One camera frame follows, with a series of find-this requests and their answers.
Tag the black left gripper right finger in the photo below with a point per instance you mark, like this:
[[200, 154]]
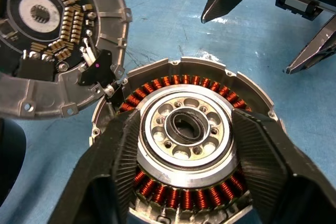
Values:
[[273, 161]]

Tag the dark rounded shape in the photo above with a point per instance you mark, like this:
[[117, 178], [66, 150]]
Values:
[[10, 161]]

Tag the silver spoked rotor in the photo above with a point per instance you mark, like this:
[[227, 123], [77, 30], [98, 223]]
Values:
[[161, 134]]

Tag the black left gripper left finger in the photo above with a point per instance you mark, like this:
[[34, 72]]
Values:
[[105, 161]]

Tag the motor housing with copper coils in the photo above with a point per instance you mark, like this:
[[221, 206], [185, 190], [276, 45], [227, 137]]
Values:
[[199, 65]]

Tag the blue plastic table cover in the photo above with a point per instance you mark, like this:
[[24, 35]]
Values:
[[170, 11]]

